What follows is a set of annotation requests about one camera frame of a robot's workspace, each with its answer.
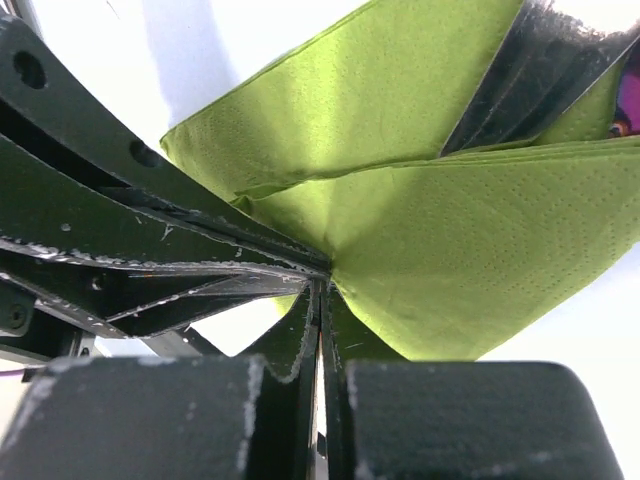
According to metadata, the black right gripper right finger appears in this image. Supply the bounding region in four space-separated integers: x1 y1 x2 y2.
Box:
319 285 623 479

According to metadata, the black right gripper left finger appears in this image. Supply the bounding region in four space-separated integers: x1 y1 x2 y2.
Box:
1 282 320 479

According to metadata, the green paper napkin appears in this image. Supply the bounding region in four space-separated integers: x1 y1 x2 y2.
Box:
161 1 639 360

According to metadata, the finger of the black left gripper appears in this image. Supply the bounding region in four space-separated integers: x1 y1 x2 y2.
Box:
1 139 329 338
1 15 330 266

